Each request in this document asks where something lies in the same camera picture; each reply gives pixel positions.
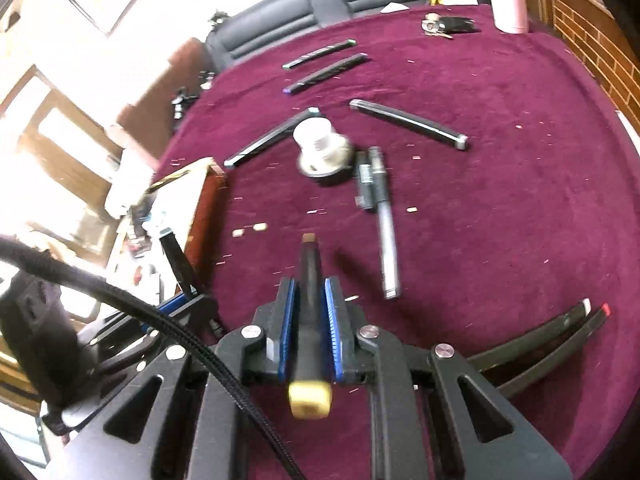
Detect black marker yellow cap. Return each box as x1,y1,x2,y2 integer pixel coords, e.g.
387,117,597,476
288,233,333,420

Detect black marker white cap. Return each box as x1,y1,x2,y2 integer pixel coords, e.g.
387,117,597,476
468,298,591,372

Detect black marker red cap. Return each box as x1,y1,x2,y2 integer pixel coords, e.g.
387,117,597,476
498,304,612,398

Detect gold white tray box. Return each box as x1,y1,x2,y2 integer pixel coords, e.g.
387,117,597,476
105,157,224,306

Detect clear grey pen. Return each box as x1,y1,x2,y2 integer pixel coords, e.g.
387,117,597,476
368,146,400,300

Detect brown armchair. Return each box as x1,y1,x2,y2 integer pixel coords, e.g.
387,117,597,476
107,38,210,168

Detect white pill bottle green label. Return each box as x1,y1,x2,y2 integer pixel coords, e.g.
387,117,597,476
293,117,334,169

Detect black marker teal cap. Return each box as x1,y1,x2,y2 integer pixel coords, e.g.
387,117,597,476
224,107,323,169

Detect black marker purple cap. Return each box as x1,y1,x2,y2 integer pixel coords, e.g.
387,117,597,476
282,53,370,96

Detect black marker grey cap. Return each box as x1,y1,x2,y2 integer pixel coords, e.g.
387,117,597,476
349,99,469,151

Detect black marker green cap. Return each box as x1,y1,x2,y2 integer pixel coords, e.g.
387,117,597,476
281,38,358,70

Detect black braided cable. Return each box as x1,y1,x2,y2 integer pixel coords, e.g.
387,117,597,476
0,235,307,480

